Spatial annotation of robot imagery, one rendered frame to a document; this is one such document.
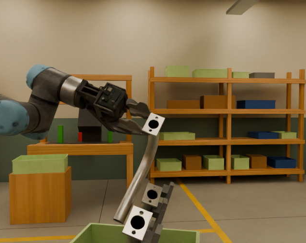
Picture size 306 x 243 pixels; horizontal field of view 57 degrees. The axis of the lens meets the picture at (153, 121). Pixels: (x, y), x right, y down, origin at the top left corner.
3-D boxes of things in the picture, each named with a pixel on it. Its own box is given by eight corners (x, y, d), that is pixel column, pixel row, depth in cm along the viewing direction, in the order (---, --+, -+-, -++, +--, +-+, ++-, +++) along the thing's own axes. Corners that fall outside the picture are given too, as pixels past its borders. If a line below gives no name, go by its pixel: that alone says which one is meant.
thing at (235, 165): (304, 182, 547) (306, 67, 539) (150, 186, 515) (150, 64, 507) (288, 176, 601) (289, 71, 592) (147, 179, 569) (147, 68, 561)
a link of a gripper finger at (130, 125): (147, 134, 65) (114, 115, 67) (147, 144, 70) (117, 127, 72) (154, 124, 66) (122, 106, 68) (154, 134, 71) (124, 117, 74)
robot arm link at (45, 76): (36, 92, 81) (47, 64, 80) (69, 106, 79) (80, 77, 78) (18, 88, 73) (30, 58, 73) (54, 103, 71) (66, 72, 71)
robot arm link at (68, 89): (64, 107, 76) (80, 85, 80) (79, 113, 76) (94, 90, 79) (56, 92, 70) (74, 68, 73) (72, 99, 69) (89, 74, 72)
